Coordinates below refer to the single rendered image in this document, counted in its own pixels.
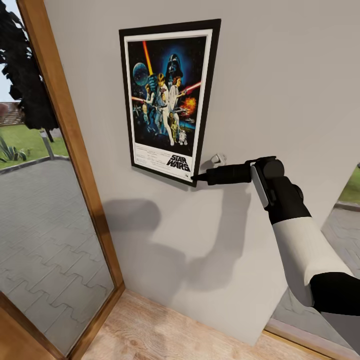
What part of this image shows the poster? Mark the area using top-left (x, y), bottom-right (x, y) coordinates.
top-left (119, 18), bottom-right (222, 188)

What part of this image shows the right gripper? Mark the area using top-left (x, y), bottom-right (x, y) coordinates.
top-left (191, 164), bottom-right (237, 186)

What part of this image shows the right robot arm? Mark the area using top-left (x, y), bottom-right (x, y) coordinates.
top-left (191, 153), bottom-right (360, 356)

